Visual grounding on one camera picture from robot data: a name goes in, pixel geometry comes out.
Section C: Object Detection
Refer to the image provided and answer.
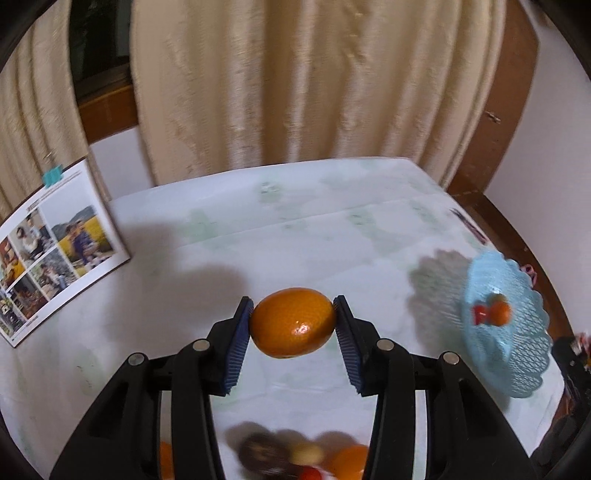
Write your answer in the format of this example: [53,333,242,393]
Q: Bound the white printed tablecloth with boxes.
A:
[0,157,568,480]

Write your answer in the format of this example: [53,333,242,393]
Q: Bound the brown wooden door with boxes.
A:
[445,14,541,197]

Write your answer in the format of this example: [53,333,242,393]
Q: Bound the light blue plastic lattice basket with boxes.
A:
[464,249,554,398]

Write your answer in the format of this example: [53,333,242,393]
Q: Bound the wide beige textured curtain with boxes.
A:
[129,0,506,188]

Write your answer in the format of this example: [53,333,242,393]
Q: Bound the narrow beige textured curtain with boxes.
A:
[0,0,109,222]

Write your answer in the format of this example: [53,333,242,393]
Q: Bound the photo collage card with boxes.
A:
[0,157,132,348]

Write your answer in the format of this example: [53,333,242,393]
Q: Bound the pink thread snips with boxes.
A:
[450,209,490,245]

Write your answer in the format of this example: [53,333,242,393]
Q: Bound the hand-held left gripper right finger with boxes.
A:
[333,295,539,480]

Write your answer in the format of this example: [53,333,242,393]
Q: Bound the dark brown fruit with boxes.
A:
[238,431,296,476]

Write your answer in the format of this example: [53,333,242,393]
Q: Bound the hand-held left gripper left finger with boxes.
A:
[50,296,254,480]

